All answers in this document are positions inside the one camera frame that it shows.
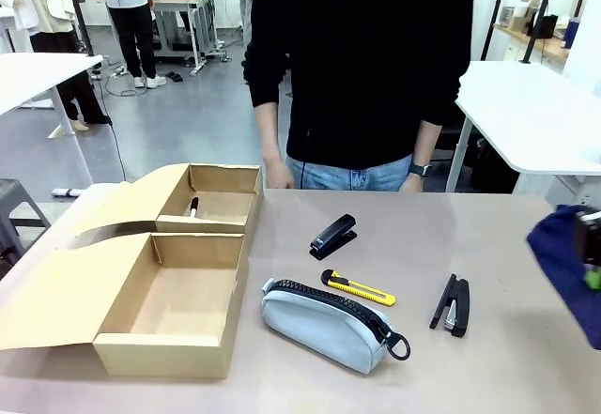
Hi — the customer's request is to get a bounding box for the black stapler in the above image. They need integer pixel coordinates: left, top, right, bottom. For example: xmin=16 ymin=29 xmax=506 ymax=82
xmin=428 ymin=272 xmax=471 ymax=339
xmin=308 ymin=213 xmax=359 ymax=261

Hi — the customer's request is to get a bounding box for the grey zipper pencil case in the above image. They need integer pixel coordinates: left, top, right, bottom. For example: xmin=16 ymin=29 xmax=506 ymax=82
xmin=260 ymin=277 xmax=412 ymax=376

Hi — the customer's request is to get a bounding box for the person in black hoodie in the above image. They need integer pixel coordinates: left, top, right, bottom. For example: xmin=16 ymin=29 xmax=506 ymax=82
xmin=241 ymin=0 xmax=475 ymax=193

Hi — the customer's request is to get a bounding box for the grey metal stool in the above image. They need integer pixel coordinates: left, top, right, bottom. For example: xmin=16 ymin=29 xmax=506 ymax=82
xmin=0 ymin=177 xmax=53 ymax=265

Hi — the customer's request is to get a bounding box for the navy blue cloth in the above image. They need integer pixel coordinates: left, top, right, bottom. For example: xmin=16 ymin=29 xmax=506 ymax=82
xmin=525 ymin=204 xmax=601 ymax=350

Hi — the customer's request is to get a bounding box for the black tripod pole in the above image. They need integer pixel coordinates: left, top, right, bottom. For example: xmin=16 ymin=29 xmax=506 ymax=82
xmin=63 ymin=0 xmax=98 ymax=58

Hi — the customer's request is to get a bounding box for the person's right hand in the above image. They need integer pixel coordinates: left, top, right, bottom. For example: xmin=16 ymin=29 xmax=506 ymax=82
xmin=264 ymin=158 xmax=296 ymax=191

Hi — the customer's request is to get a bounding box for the background workbench desk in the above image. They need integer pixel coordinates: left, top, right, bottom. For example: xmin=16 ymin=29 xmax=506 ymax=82
xmin=152 ymin=0 xmax=231 ymax=76

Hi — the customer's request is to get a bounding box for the white table rounded corner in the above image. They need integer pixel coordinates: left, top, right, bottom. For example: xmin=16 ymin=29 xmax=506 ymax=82
xmin=444 ymin=59 xmax=601 ymax=194

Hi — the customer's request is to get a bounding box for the yellow utility knife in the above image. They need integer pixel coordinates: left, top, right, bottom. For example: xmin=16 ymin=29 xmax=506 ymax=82
xmin=320 ymin=268 xmax=397 ymax=307

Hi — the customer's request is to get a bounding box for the thin black stand pole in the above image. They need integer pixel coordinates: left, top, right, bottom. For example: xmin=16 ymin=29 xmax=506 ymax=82
xmin=480 ymin=0 xmax=512 ymax=61

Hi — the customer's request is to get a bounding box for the black bag under table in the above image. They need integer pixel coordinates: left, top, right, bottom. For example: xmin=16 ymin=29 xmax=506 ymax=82
xmin=468 ymin=137 xmax=521 ymax=194

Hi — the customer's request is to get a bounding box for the bystander in cream jacket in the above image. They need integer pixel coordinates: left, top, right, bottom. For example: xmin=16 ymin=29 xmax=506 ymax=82
xmin=0 ymin=0 xmax=114 ymax=132

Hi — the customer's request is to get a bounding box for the black floor cable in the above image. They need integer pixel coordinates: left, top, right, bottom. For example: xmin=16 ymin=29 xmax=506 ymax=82
xmin=93 ymin=73 xmax=142 ymax=183

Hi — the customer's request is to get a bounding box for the person's left forearm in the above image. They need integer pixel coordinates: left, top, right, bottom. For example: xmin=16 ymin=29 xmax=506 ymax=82
xmin=408 ymin=119 xmax=442 ymax=169

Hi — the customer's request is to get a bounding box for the large open cardboard box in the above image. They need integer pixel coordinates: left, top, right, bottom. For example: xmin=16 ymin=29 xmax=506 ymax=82
xmin=0 ymin=231 xmax=250 ymax=380

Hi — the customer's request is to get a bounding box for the white table with leg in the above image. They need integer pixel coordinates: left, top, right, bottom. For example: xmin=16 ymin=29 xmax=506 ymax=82
xmin=0 ymin=52 xmax=104 ymax=188

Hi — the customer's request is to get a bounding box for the blue bottle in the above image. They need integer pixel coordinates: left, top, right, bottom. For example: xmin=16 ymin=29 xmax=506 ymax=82
xmin=564 ymin=16 xmax=582 ymax=50

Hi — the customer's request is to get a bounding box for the person's right forearm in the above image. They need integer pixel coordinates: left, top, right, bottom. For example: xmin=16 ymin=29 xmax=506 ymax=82
xmin=254 ymin=101 xmax=288 ymax=166

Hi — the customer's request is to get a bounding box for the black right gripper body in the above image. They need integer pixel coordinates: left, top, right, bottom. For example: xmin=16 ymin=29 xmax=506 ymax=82
xmin=573 ymin=207 xmax=601 ymax=268

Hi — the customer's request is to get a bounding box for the thick black stand pole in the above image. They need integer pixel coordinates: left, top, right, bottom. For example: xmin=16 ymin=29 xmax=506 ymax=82
xmin=518 ymin=0 xmax=561 ymax=65

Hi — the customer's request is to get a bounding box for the person's left hand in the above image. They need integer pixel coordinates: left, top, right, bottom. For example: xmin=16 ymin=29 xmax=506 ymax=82
xmin=398 ymin=174 xmax=426 ymax=193

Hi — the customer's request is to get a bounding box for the wooden counter with boxes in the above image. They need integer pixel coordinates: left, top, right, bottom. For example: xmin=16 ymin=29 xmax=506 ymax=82
xmin=492 ymin=0 xmax=570 ymax=64

